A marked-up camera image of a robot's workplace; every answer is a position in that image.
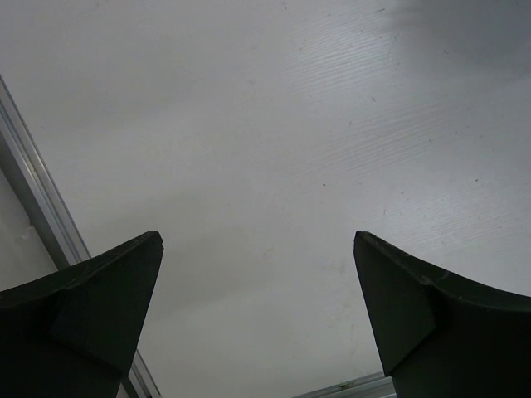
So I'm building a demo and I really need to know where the aluminium table edge rail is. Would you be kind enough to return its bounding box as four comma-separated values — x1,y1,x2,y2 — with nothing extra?
1,76,397,397

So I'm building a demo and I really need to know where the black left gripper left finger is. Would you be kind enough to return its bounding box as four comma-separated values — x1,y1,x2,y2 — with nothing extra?
1,231,163,397

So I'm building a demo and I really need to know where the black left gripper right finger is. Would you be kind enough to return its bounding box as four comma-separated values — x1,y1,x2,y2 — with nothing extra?
353,231,530,397

